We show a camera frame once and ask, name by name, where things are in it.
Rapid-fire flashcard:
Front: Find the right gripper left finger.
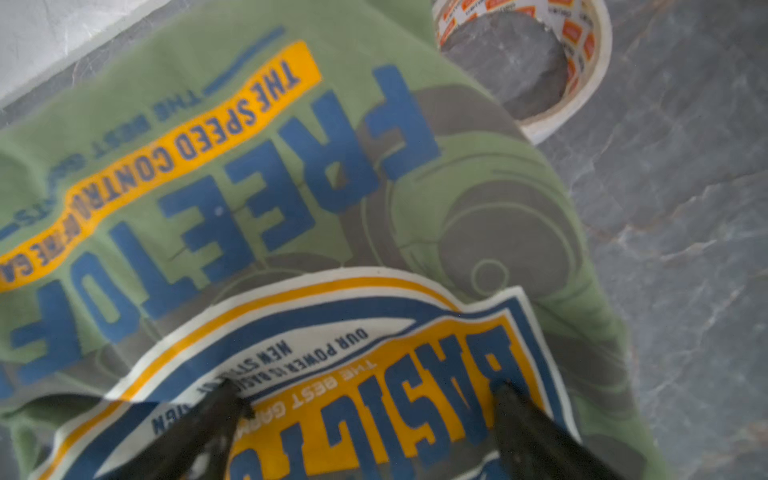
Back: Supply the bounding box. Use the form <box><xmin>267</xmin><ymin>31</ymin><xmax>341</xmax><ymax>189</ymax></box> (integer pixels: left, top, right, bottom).
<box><xmin>116</xmin><ymin>380</ymin><xmax>253</xmax><ymax>479</ymax></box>

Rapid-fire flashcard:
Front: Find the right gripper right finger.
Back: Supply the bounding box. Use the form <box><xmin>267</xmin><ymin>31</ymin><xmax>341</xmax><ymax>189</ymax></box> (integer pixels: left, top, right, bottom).
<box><xmin>492</xmin><ymin>382</ymin><xmax>620</xmax><ymax>480</ymax></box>

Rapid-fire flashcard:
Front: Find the green tank top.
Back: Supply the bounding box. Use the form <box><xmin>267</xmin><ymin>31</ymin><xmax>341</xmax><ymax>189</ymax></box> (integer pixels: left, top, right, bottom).
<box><xmin>1</xmin><ymin>1</ymin><xmax>669</xmax><ymax>479</ymax></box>

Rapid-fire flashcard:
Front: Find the roll of masking tape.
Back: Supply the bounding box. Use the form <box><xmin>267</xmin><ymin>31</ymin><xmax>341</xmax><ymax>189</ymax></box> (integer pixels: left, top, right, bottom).
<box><xmin>432</xmin><ymin>0</ymin><xmax>613</xmax><ymax>145</ymax></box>

